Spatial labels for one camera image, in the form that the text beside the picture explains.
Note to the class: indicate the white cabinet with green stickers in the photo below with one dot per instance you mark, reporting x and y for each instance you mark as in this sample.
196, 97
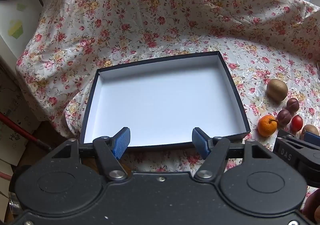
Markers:
15, 15

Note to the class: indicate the red cherry tomato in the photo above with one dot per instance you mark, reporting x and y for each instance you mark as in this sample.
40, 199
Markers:
297, 123

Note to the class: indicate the brown kiwi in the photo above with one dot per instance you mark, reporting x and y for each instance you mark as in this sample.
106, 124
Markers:
277, 89
311, 128

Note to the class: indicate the black box with white interior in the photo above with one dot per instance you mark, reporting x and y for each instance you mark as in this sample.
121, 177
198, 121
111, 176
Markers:
162, 102

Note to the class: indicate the small orange mandarin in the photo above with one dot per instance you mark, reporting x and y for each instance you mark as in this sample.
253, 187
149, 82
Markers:
267, 126

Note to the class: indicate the floral cloth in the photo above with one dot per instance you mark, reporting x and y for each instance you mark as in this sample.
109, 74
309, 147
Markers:
150, 15

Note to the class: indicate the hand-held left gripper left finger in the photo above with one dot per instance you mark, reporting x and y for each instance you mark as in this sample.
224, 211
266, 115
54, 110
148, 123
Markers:
122, 143

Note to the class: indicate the person's right hand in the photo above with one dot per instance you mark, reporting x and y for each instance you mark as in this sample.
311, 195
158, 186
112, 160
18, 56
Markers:
313, 205

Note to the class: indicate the red stick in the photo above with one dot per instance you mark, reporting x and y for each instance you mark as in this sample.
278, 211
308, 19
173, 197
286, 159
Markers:
22, 132

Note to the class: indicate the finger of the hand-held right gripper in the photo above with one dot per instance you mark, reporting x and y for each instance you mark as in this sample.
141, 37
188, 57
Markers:
311, 137

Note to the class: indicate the dark red plum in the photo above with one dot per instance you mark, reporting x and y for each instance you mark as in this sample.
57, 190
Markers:
283, 116
292, 105

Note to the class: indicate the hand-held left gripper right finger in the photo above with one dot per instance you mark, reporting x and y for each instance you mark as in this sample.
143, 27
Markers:
200, 143

